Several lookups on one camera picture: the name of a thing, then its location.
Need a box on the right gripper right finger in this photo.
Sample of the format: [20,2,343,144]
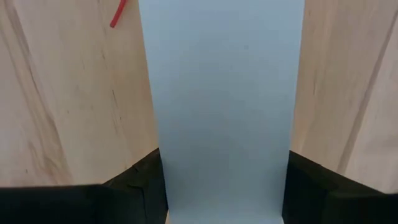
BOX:
[281,149,398,224]

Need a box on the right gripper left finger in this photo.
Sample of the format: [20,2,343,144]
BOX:
[0,147,169,224]

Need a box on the white duct cover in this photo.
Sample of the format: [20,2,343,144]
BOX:
[137,0,306,224]

